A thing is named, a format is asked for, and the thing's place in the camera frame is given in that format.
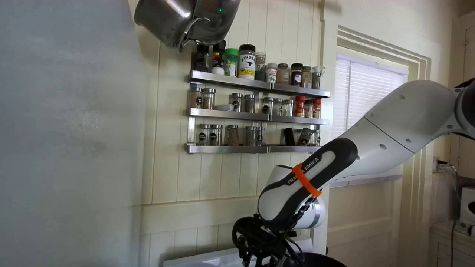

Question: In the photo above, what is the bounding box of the window with white blind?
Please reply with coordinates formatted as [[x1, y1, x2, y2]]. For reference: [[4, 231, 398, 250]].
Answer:
[[331, 25, 433, 187]]

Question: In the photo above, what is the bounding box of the small clear spice jar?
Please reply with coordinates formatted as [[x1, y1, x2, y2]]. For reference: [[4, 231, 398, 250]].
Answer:
[[301, 66, 313, 88]]

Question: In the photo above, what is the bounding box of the small white pitcher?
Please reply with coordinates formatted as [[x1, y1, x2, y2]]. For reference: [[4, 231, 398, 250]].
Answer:
[[312, 66, 326, 89]]

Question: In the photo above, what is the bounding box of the black lid dark spice jar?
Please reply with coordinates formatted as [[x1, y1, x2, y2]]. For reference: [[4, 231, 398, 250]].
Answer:
[[290, 63, 304, 87]]

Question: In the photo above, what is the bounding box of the brown spice jar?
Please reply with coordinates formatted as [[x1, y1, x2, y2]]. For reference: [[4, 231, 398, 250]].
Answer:
[[276, 63, 291, 85]]

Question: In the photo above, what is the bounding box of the white label spice jar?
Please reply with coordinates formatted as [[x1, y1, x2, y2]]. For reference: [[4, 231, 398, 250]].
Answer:
[[266, 63, 279, 83]]

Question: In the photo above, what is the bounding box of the dark glass spice jar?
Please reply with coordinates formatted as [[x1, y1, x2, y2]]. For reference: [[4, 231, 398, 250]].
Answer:
[[255, 52, 267, 82]]

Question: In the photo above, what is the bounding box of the large black lid spice jar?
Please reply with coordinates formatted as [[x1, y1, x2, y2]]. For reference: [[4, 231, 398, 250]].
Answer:
[[237, 44, 256, 80]]

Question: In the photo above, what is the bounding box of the green lid spice jar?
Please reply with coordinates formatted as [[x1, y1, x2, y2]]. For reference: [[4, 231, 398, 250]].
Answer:
[[224, 48, 239, 77]]

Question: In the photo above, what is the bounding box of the bottle with red yellow label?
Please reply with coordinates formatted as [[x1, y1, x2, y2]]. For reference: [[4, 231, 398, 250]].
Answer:
[[211, 40, 226, 75]]

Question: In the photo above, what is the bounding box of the dark bottle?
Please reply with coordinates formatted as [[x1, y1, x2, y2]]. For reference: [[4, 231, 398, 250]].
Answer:
[[191, 44, 210, 73]]

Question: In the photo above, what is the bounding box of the hanging steel pot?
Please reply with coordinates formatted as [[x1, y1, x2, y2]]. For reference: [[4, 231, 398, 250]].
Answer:
[[134, 0, 201, 49]]

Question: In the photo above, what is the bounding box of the steel wall spice rack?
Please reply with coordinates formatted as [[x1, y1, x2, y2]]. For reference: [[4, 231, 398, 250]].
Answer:
[[184, 70, 331, 155]]

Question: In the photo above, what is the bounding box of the black cable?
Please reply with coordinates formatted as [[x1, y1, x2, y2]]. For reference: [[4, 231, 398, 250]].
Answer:
[[450, 168, 458, 267]]

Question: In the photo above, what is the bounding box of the hanging steel pan with handle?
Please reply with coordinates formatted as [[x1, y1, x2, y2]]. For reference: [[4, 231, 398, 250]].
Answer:
[[179, 0, 241, 53]]

